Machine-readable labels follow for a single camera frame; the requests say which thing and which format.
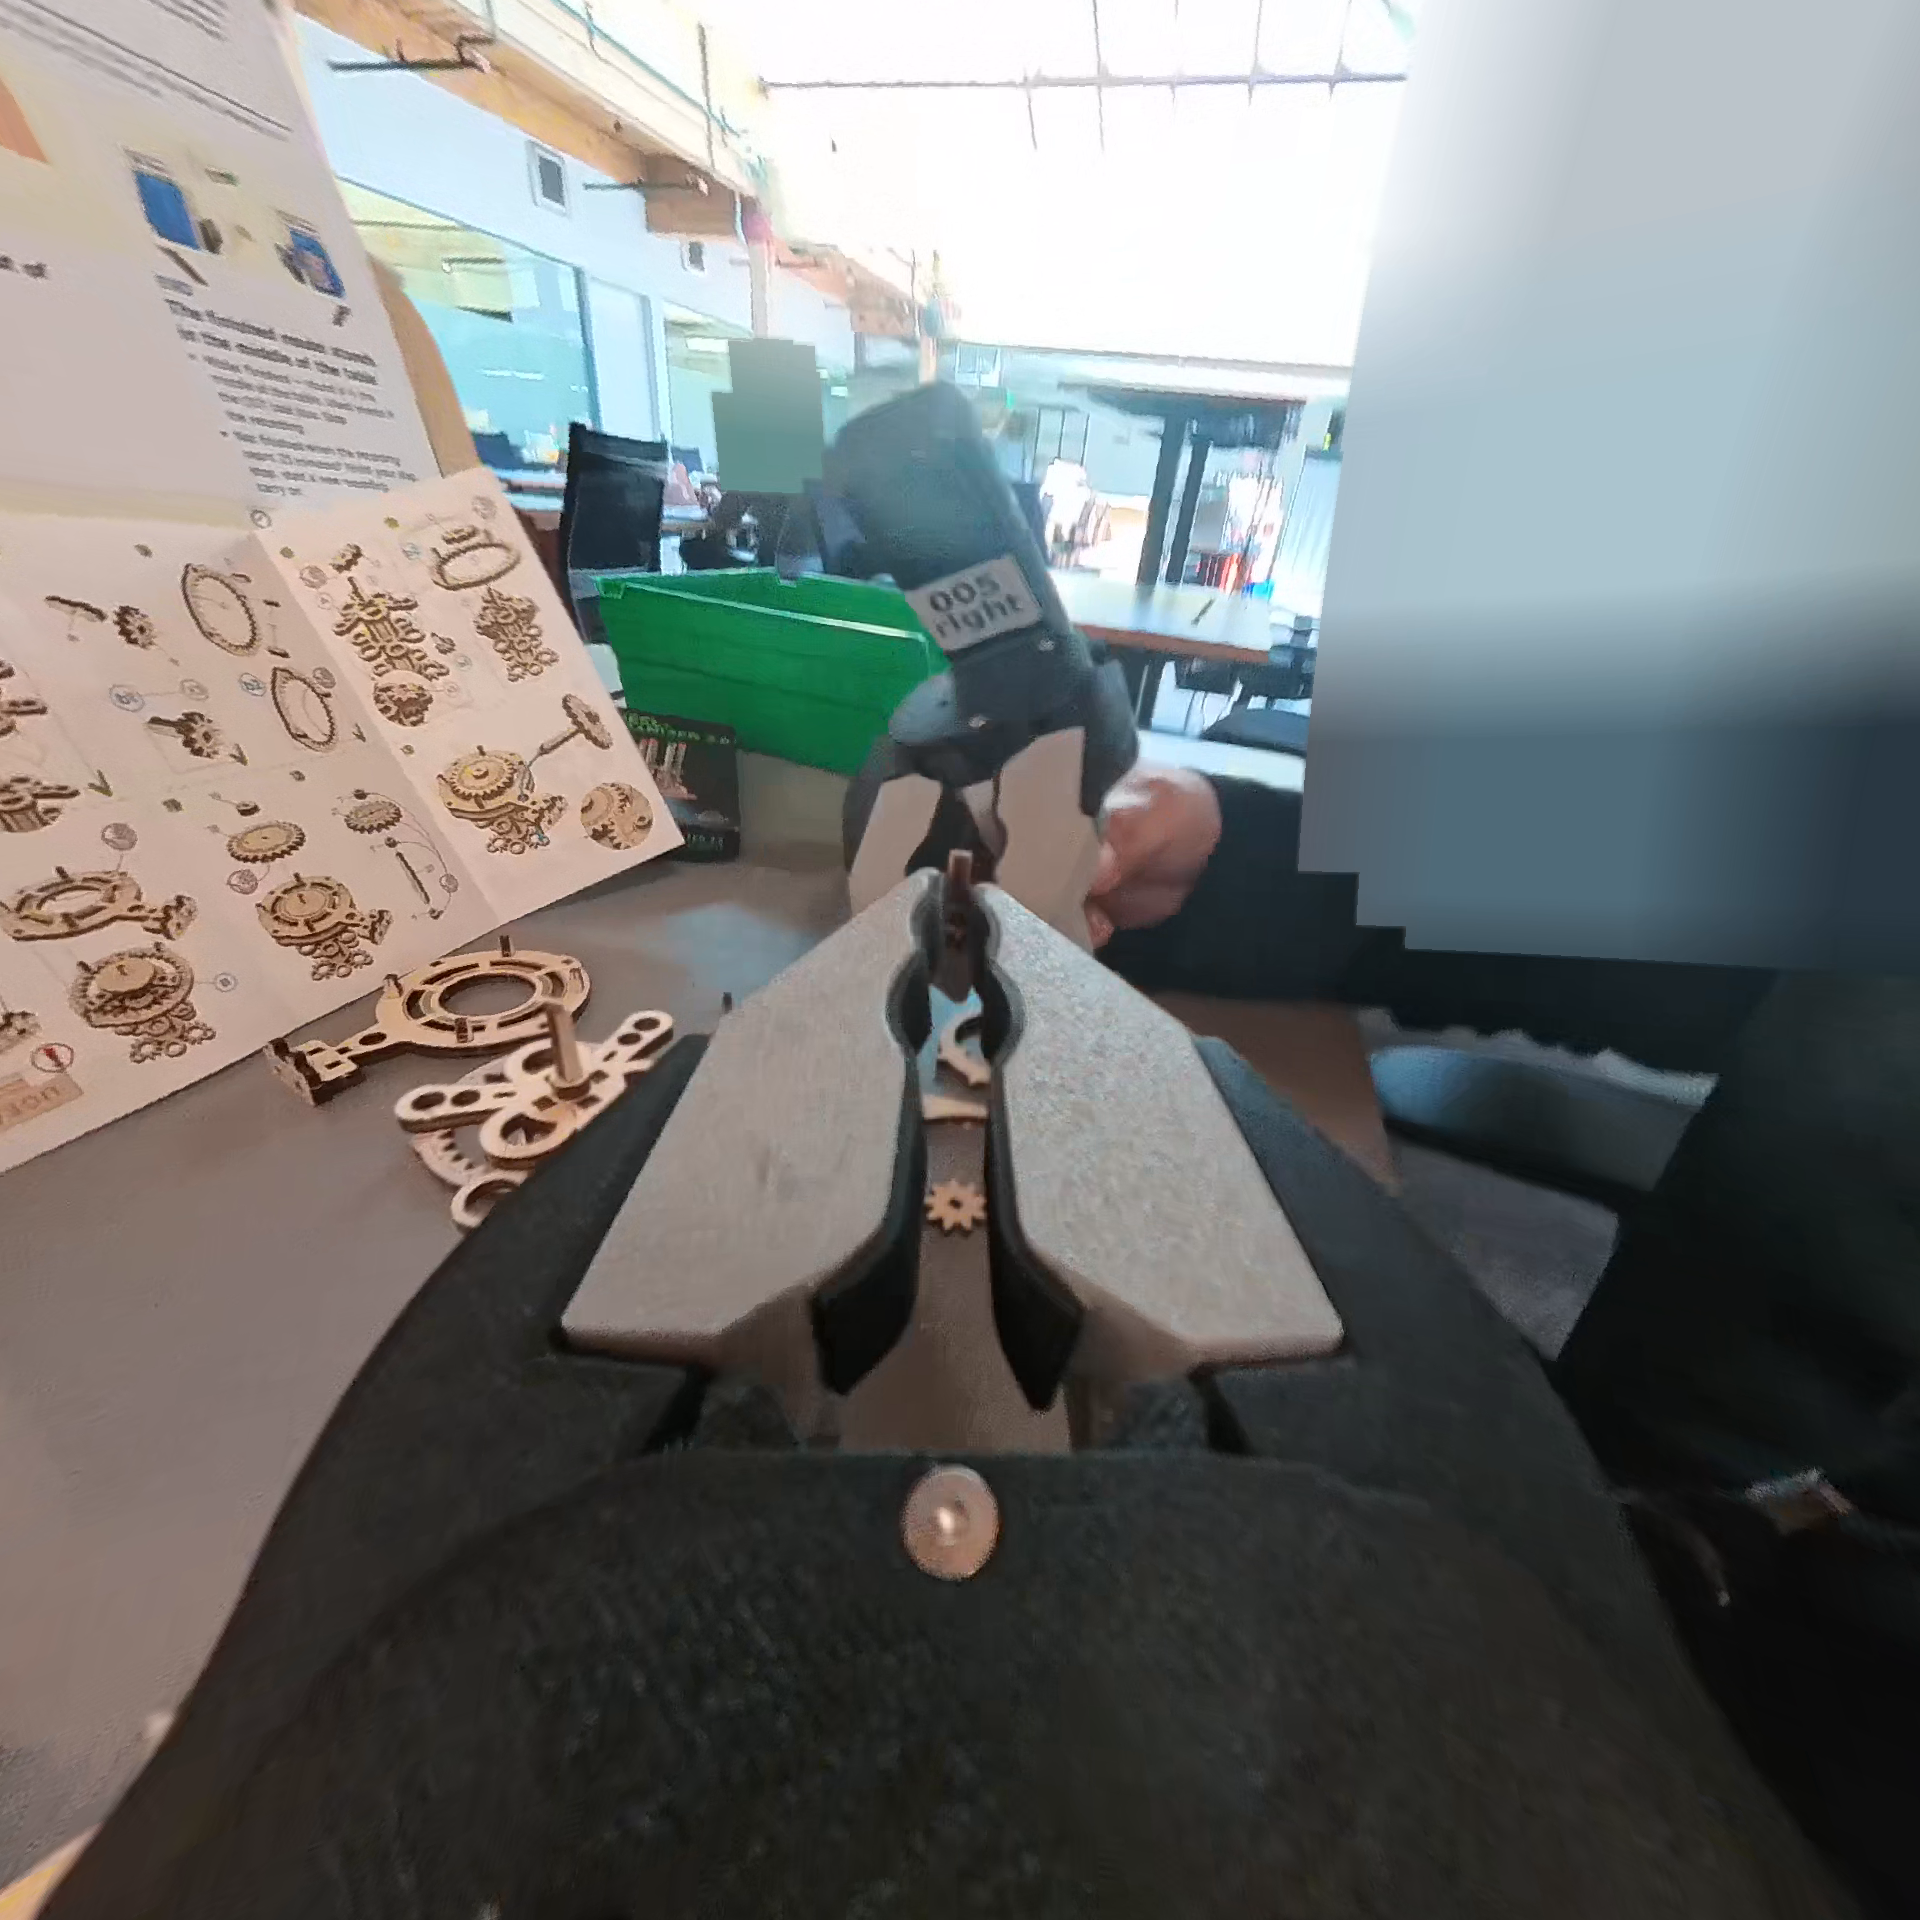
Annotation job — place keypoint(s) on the person's right forearm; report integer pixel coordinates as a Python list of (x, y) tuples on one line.
[(1276, 902)]

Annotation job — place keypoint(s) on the green plastic bin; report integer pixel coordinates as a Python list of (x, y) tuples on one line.
[(751, 661)]

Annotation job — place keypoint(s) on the dark printed product box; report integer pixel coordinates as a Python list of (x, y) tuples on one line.
[(693, 781)]

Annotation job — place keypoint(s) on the paper instruction sheet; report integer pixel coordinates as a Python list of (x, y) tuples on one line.
[(195, 599)]

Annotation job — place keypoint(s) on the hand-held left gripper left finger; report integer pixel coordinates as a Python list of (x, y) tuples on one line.
[(751, 1142)]

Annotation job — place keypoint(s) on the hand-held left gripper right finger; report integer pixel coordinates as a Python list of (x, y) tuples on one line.
[(1155, 1155)]

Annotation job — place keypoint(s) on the small wooden pin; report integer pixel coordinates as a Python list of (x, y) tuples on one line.
[(956, 885)]

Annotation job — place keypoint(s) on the small wooden gear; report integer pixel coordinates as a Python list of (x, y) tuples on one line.
[(953, 1206)]

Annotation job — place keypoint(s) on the small curved wooden part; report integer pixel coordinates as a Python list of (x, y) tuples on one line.
[(960, 1050)]

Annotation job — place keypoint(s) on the wooden background table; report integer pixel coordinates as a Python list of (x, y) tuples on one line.
[(1171, 622)]

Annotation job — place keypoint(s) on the person's black jacket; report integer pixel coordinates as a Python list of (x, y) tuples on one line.
[(1756, 1424)]

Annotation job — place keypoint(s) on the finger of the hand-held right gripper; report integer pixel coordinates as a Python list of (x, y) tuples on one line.
[(1051, 827), (901, 832)]

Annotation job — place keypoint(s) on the wooden gear model assembly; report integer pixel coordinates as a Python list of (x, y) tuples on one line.
[(525, 1109)]

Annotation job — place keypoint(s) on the person's right hand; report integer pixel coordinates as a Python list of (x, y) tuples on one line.
[(1161, 848)]

